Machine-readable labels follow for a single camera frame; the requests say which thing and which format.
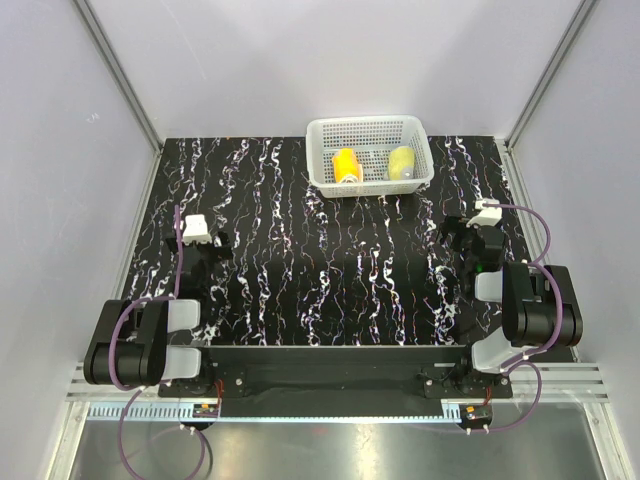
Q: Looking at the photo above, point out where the grey towel yellow frog print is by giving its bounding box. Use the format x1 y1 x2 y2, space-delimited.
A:
387 146 415 181

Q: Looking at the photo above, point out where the white plastic mesh basket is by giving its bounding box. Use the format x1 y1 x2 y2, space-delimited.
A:
306 115 434 199

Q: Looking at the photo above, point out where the grey and orange towel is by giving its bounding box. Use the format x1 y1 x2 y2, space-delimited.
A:
332 148 363 184

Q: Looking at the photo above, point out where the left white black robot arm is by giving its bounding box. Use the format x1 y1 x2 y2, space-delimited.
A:
83 231 233 396

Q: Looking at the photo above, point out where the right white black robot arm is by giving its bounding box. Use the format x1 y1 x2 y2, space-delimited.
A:
438 215 583 397

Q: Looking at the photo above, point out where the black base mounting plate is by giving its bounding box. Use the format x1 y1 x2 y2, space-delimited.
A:
159 346 513 408

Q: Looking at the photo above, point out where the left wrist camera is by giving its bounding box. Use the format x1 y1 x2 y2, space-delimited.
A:
181 214 212 246

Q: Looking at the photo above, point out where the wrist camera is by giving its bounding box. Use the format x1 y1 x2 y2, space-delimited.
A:
466 198 502 228
181 214 212 246

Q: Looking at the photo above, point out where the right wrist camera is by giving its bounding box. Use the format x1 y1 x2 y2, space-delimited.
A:
466 198 502 228

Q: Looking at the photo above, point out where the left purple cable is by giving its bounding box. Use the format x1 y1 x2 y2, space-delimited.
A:
107 203 214 478

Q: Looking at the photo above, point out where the white slotted cable duct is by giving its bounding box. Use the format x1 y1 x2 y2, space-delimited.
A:
87 399 494 424

